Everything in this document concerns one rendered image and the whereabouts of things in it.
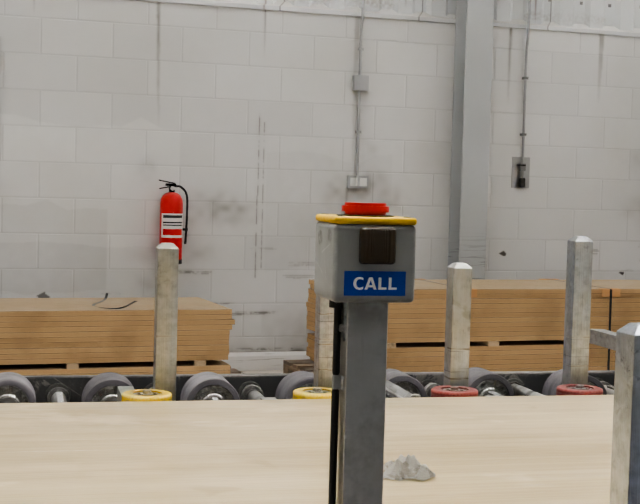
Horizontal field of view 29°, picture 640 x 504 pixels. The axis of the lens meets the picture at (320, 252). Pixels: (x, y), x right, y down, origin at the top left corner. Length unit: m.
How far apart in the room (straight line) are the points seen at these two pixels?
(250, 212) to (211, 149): 0.49
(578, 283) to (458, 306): 0.23
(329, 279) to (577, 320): 1.33
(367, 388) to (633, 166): 8.57
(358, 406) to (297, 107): 7.45
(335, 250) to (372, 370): 0.11
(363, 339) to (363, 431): 0.08
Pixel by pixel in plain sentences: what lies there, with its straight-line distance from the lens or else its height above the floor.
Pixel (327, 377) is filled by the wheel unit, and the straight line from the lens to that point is 2.18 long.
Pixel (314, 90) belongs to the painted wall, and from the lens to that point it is 8.51.
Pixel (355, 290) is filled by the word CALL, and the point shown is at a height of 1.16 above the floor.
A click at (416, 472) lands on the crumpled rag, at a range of 1.52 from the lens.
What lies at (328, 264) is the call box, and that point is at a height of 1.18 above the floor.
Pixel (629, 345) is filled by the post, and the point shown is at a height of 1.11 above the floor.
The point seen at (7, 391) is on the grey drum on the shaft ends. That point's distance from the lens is 2.52.
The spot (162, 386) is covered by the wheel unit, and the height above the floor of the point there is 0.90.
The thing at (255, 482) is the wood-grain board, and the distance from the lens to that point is 1.48.
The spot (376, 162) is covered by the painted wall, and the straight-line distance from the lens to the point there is 8.64.
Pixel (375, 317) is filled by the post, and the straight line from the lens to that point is 1.04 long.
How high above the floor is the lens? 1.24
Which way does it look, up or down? 3 degrees down
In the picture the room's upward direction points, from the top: 2 degrees clockwise
